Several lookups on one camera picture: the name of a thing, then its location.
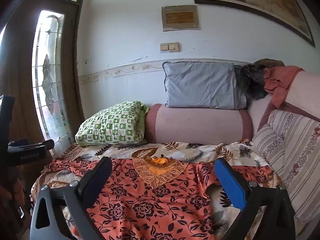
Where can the pink bolster at right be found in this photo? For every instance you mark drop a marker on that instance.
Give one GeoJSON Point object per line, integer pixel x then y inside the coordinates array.
{"type": "Point", "coordinates": [302, 98]}

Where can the orange floral garment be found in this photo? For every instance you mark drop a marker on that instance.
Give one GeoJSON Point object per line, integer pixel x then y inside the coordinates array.
{"type": "Point", "coordinates": [162, 199]}

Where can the beige wall switch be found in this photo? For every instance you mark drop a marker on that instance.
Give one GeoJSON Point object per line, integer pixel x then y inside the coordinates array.
{"type": "Point", "coordinates": [170, 47]}

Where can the pink bolster cushion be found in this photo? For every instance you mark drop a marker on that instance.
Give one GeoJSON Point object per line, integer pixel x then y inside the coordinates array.
{"type": "Point", "coordinates": [197, 125]}

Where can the small framed plaque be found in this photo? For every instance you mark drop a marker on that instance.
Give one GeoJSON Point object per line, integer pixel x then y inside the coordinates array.
{"type": "Point", "coordinates": [180, 17]}

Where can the striped floral pillow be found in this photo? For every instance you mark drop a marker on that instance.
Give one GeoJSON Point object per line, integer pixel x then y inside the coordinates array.
{"type": "Point", "coordinates": [289, 143]}

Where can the leaf-pattern beige blanket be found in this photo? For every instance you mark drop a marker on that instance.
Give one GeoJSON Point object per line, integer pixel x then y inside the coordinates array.
{"type": "Point", "coordinates": [73, 164]}

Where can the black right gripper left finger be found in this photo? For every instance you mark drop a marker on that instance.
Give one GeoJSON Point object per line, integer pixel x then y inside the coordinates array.
{"type": "Point", "coordinates": [48, 221]}

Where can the stained glass window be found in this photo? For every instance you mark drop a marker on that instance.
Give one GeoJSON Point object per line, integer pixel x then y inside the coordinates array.
{"type": "Point", "coordinates": [47, 81]}

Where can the green checkered pillow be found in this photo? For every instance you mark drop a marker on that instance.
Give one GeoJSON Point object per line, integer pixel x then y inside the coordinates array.
{"type": "Point", "coordinates": [123, 123]}

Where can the black fluffy cushion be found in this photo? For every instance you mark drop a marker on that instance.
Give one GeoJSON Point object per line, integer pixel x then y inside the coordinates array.
{"type": "Point", "coordinates": [250, 80]}

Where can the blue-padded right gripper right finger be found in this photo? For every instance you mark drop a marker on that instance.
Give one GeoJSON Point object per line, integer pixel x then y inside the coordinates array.
{"type": "Point", "coordinates": [247, 196]}

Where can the grey pillow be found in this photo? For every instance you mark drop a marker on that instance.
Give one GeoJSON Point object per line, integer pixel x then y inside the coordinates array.
{"type": "Point", "coordinates": [198, 84]}

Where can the orange-red crumpled cloth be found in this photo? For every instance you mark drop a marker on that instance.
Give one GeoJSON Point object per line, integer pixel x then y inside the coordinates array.
{"type": "Point", "coordinates": [278, 81]}

